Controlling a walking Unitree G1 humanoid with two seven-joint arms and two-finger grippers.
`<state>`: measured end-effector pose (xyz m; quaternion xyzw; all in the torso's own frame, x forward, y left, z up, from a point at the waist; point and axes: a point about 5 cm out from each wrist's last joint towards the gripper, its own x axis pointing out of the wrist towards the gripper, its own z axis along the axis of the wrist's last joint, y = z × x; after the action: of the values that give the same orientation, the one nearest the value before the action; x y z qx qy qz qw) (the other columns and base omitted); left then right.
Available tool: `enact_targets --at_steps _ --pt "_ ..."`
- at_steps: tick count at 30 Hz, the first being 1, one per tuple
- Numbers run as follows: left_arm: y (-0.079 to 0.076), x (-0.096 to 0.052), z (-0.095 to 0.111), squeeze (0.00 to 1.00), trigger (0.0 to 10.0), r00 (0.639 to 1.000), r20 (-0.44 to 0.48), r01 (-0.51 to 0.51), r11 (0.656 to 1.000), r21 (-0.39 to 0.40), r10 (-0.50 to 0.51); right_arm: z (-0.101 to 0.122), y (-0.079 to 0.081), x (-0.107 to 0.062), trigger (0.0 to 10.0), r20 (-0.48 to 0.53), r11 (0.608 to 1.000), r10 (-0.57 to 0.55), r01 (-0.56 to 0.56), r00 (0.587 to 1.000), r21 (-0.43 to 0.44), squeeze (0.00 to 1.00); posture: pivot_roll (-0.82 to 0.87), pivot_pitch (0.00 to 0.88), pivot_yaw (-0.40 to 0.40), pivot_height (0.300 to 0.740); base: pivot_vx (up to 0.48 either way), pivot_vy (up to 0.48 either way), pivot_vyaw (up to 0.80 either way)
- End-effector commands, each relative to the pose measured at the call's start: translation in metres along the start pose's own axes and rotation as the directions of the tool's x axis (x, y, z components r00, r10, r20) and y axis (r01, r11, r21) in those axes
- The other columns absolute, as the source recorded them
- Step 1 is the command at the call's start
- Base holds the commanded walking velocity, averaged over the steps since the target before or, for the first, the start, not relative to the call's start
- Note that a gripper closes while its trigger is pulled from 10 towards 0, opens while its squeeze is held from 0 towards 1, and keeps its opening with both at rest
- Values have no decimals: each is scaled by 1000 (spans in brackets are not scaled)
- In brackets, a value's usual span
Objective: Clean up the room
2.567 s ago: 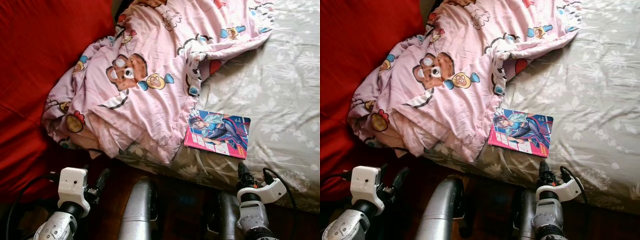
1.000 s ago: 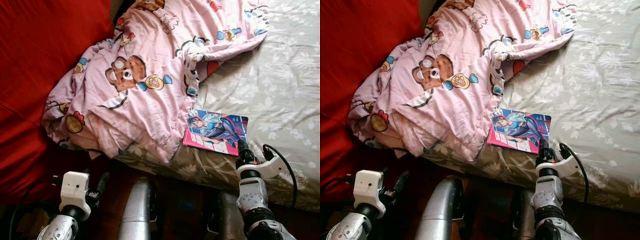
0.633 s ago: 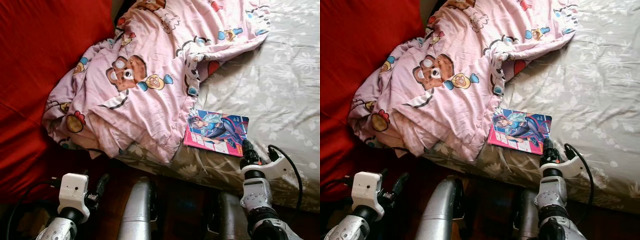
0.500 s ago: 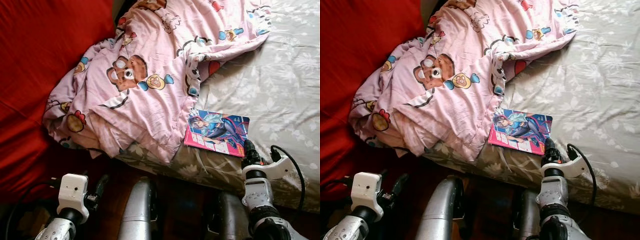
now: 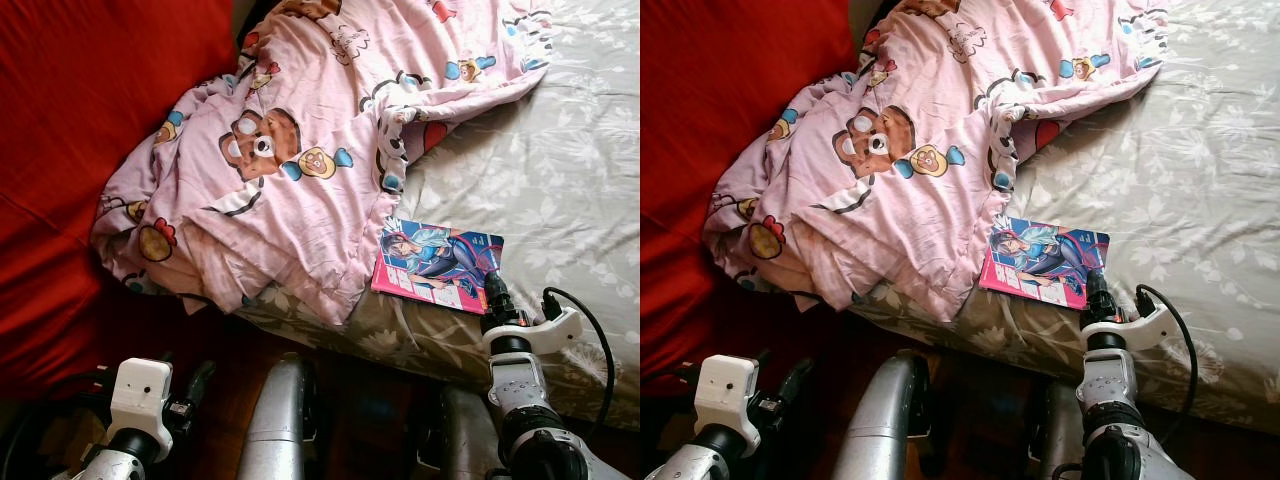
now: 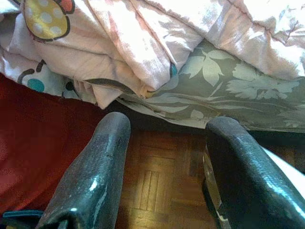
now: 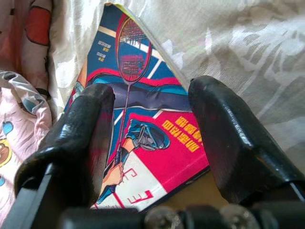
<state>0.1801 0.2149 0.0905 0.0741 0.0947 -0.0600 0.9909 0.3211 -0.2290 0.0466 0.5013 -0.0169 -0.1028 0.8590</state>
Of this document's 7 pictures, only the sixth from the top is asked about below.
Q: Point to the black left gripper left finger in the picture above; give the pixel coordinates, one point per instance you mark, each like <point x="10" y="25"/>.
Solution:
<point x="93" y="176"/>

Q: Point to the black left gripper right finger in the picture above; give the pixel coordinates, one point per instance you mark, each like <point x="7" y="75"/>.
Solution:
<point x="247" y="176"/>

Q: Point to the light grey robot body shell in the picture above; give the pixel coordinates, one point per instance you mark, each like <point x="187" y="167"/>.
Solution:
<point x="288" y="162"/>

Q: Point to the teal edged cloth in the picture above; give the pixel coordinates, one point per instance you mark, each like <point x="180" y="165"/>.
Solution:
<point x="21" y="214"/>

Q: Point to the beige floral bed quilt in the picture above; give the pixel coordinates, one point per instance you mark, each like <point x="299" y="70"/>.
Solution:
<point x="238" y="95"/>

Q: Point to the pink cartoon print blanket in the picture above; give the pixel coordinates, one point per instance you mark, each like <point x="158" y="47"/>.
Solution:
<point x="95" y="47"/>

